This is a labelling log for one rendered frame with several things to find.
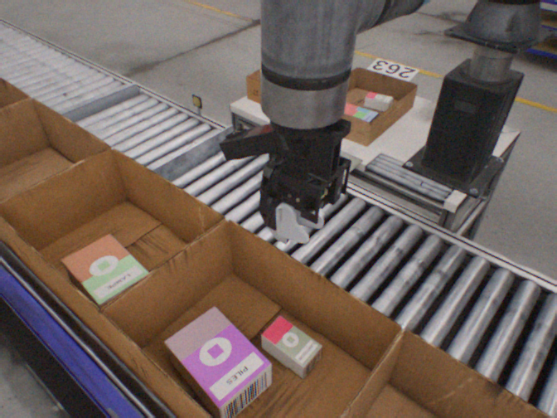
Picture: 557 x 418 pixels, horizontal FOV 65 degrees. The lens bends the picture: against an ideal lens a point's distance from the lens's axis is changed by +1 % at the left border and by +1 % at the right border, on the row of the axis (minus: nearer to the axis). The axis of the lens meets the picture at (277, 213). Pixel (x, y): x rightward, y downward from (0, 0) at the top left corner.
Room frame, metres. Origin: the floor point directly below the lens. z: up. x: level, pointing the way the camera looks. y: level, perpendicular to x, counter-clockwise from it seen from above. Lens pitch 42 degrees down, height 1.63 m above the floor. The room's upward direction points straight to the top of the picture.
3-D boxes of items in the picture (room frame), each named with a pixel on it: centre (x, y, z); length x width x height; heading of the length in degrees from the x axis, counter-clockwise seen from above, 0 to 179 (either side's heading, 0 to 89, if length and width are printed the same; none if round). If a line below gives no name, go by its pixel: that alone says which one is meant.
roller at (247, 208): (1.03, 0.09, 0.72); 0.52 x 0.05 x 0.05; 140
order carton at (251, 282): (0.39, 0.04, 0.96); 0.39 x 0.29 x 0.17; 50
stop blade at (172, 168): (1.22, 0.32, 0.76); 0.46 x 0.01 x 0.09; 140
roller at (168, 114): (1.45, 0.59, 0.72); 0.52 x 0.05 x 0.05; 140
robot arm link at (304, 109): (0.42, -0.03, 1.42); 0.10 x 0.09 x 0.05; 144
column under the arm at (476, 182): (1.22, -0.61, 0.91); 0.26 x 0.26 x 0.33; 49
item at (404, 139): (1.55, -0.37, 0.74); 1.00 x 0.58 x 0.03; 49
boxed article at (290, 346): (0.43, -0.03, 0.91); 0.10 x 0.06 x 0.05; 50
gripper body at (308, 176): (0.41, -0.03, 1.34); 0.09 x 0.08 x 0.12; 54
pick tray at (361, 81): (1.57, -0.34, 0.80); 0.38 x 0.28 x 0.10; 141
